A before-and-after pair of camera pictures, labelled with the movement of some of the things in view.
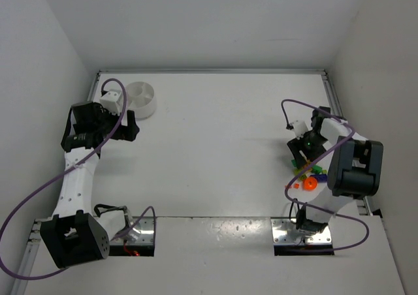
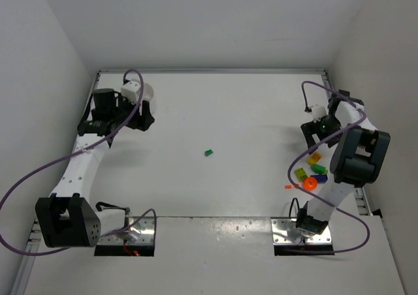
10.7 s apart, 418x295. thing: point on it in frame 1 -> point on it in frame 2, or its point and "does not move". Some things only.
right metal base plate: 285,232 does not move
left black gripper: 122,127 -> 144,118
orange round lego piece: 309,183 does not move
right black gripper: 307,145 -> 311,132
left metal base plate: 141,233 does not move
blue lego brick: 321,178 does not move
